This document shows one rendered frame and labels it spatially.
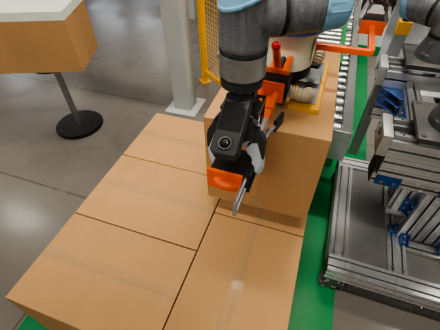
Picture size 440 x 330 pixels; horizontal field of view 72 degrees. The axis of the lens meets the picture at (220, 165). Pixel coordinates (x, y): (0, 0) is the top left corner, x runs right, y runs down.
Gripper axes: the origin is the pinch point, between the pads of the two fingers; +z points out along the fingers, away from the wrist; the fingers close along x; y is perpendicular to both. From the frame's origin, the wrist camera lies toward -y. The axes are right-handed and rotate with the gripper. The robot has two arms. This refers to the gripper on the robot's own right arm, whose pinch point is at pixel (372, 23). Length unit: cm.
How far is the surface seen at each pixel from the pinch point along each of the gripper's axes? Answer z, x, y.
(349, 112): 61, 7, -31
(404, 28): 24, 24, -65
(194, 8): 105, -208, -288
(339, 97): 68, 0, -57
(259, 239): 65, -22, 65
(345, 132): 59, 5, -9
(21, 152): 119, -231, 19
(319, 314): 120, 13, 65
